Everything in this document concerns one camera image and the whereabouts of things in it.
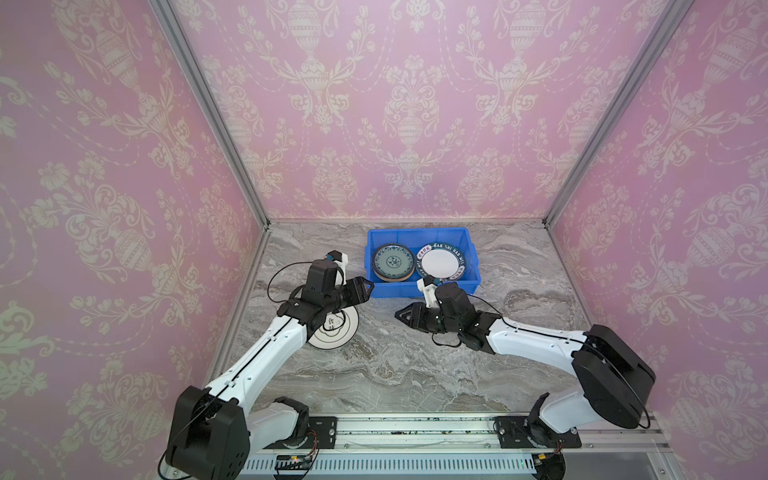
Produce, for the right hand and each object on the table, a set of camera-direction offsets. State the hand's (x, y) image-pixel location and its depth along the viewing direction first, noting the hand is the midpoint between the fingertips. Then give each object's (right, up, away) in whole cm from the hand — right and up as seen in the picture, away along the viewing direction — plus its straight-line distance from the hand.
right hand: (399, 315), depth 81 cm
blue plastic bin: (+7, +22, +30) cm, 37 cm away
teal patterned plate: (-1, +13, +23) cm, 27 cm away
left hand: (-8, +7, +1) cm, 11 cm away
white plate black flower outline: (-19, -7, +11) cm, 23 cm away
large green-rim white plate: (+15, +14, +25) cm, 33 cm away
